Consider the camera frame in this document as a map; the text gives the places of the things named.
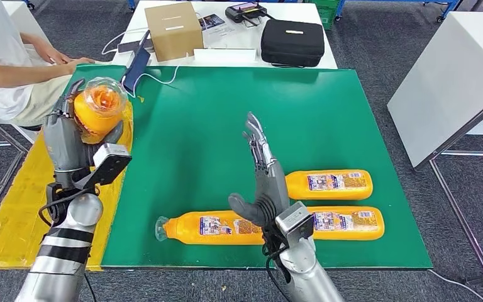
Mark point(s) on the green plastic crate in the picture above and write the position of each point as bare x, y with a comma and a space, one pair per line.
325, 14

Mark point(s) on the orange bottle with clear cap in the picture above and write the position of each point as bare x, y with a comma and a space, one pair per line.
93, 118
187, 229
375, 229
300, 185

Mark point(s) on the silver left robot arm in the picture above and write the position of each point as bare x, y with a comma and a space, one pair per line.
62, 258

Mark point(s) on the grey metal leg frame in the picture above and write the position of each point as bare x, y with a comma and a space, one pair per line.
4, 137

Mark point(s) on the person's right forearm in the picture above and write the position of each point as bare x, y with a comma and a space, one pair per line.
20, 75

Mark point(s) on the blue tablet cover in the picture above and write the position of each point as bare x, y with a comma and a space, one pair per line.
138, 66

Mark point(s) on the grey metal table frame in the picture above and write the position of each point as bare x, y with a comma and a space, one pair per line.
458, 216

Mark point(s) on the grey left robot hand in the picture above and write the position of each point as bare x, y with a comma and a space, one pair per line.
62, 141

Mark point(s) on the printed leaflet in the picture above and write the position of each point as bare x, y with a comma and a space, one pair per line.
212, 21

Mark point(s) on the brown cardboard box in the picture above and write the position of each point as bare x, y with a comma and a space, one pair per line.
174, 33

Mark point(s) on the person's left forearm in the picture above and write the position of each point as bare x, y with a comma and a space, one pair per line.
31, 41

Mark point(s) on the yellow taped cardboard sheet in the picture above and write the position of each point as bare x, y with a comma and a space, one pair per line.
12, 216

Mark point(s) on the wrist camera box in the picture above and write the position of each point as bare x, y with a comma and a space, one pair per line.
295, 223
108, 164

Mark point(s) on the white side table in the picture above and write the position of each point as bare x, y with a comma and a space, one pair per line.
445, 87

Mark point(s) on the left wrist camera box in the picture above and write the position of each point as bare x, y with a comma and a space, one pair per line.
108, 164

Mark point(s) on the white table behind person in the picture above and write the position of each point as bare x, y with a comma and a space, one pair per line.
25, 21

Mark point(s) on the person's left hand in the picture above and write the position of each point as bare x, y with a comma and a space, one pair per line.
56, 56

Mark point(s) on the person's right hand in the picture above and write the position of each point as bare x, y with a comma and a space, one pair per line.
75, 64

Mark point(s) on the black zipped carry case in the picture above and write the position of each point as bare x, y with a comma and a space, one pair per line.
292, 43

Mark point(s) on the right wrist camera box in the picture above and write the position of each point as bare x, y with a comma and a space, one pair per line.
295, 223

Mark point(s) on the black phone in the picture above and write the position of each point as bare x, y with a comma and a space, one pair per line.
129, 46

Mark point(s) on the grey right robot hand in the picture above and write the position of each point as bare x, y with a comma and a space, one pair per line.
272, 187

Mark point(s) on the black handheld controller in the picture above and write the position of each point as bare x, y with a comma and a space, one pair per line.
245, 12

